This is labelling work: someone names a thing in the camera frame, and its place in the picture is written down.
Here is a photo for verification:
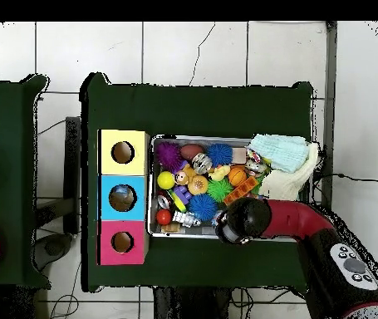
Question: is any mint green cloth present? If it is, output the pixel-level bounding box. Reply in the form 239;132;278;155
248;133;310;174

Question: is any cream knitted cloth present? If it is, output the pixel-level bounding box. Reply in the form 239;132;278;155
258;142;320;202

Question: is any wooden box with three holes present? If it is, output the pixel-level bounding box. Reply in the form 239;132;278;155
96;129;150;267

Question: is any yellow ball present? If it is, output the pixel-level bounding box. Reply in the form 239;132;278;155
156;170;176;190

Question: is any purple spiky ball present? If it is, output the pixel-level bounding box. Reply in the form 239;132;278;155
155;141;184;174

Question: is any blue rubber koosh ball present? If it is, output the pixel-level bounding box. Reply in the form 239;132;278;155
188;193;218;222
206;143;233;168

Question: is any green rubber koosh ball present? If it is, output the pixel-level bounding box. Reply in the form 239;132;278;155
207;178;233;203

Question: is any orange toy basketball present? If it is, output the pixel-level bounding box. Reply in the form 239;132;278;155
228;165;248;187

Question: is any orange plastic bubble tray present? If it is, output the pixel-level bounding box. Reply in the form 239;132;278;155
223;175;260;206

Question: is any dark green table cloth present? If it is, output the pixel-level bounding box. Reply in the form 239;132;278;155
80;71;315;295
0;73;51;288

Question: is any black stand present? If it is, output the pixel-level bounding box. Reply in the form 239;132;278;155
62;115;82;235

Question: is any dark grey rounded base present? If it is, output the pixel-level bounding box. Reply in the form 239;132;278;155
34;232;76;272

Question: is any grey metal bar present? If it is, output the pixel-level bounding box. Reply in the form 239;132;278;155
321;21;339;209

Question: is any wire mesh bin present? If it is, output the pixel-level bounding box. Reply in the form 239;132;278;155
147;134;312;243

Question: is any black cable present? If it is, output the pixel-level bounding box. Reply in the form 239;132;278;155
314;171;378;183

